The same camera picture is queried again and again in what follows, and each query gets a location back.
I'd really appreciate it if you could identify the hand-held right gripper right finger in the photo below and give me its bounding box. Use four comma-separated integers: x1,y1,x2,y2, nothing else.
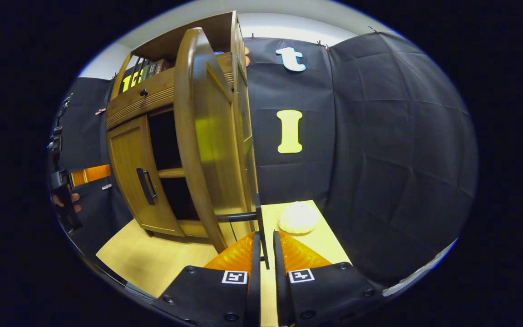
273,230,378,327

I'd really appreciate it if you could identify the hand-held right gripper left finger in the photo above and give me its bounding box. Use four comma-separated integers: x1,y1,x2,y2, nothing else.
153,231,262,327

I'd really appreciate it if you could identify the wooden cabinet door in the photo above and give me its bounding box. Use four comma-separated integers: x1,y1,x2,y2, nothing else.
174,27,262,253
106,114,186,238

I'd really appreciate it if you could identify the black door handle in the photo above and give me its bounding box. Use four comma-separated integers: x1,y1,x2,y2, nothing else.
136,168,158,206
216,193,270,269

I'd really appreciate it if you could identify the wooden double-door shoe cabinet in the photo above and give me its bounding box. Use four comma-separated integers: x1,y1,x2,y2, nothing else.
106,11,260,241

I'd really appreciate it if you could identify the wooden cabinet drawer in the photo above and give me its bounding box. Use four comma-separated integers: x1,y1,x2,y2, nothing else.
106,52,235,130

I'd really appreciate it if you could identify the cream round soft object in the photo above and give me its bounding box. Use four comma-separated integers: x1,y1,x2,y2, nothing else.
279,201,319,235

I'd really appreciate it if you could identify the black backdrop cloth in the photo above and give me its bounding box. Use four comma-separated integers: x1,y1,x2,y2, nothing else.
48,32,479,291

